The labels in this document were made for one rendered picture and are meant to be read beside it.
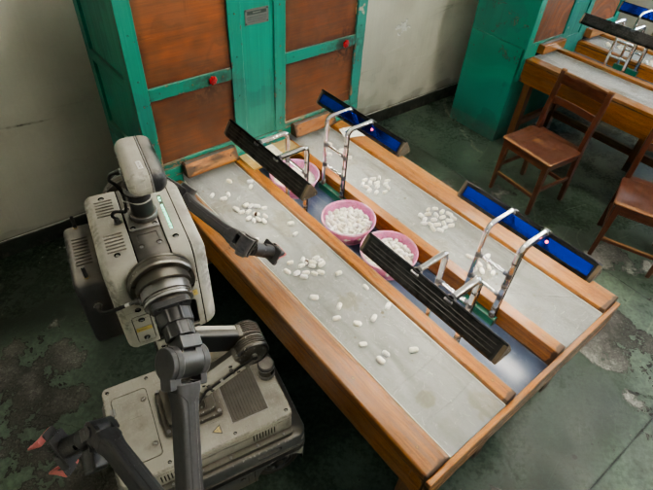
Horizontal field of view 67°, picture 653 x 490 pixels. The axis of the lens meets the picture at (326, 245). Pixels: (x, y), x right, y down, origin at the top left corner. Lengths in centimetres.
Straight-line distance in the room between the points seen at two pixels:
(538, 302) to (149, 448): 166
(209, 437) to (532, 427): 161
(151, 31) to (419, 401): 180
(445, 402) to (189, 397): 98
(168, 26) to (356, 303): 140
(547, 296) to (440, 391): 72
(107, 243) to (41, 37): 193
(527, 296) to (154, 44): 191
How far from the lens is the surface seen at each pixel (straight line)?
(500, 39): 453
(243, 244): 184
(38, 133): 330
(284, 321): 195
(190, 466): 124
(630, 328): 352
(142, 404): 217
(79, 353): 300
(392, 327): 200
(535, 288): 234
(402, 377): 188
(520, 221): 207
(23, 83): 317
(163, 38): 235
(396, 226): 239
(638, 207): 365
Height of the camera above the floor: 231
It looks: 44 degrees down
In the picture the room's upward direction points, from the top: 4 degrees clockwise
